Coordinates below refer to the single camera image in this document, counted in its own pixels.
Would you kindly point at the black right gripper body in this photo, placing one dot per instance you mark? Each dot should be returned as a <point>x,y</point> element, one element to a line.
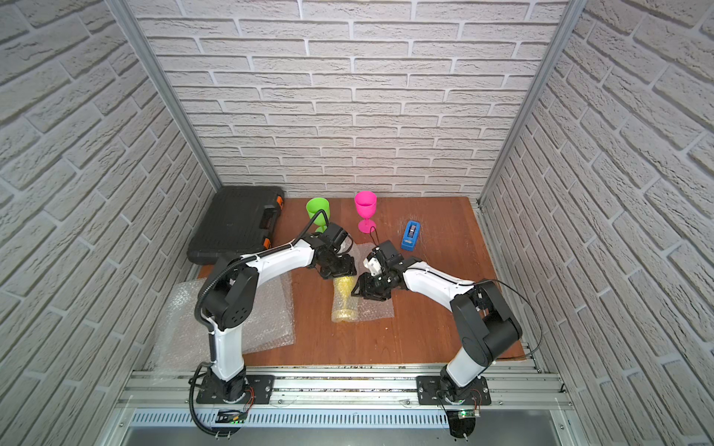
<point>376,286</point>

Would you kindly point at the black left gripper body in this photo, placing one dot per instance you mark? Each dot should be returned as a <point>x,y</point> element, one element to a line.
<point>337,265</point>

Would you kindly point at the yellow plastic wine glass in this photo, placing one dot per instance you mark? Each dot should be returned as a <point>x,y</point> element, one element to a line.
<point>345,306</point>

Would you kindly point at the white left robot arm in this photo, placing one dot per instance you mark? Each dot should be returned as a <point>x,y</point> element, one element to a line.
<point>227,298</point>

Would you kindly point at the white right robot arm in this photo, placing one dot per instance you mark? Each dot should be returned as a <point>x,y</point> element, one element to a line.
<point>486,325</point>

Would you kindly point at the green plastic wine glass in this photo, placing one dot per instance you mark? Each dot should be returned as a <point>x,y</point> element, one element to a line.
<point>318,210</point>

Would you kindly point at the pink plastic wine glass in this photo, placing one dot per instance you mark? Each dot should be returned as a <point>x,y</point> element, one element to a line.
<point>366,207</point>

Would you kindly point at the blue tape dispenser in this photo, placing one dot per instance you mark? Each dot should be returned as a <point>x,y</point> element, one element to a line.
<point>410,235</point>

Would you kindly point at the black plastic tool case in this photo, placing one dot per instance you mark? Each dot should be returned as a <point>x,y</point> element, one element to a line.
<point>239,220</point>

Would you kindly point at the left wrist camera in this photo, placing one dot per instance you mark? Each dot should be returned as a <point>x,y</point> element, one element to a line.
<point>334,236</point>

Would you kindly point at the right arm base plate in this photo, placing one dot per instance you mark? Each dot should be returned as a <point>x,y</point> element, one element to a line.
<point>453,391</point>

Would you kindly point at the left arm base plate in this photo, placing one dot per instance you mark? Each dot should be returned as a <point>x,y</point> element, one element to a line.
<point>242,389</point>

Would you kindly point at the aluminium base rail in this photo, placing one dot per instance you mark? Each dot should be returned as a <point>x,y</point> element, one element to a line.
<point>342,396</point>

